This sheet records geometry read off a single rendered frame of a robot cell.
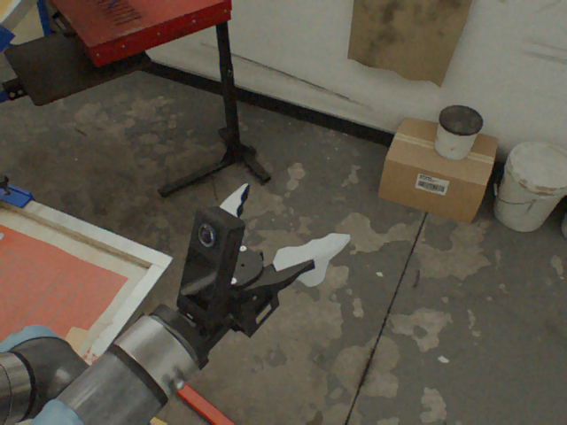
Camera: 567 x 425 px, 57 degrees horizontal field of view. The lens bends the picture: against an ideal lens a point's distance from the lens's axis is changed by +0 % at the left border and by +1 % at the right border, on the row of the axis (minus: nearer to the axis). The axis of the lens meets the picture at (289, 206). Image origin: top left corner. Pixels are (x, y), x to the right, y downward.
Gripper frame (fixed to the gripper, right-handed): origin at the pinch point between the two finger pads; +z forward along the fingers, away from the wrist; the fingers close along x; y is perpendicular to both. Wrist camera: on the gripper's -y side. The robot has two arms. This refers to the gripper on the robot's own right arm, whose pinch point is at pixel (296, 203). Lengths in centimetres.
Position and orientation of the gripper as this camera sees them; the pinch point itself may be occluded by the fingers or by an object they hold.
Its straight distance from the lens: 60.1
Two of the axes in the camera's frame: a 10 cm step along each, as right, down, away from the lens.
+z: 6.2, -6.0, 5.0
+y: 1.0, 7.0, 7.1
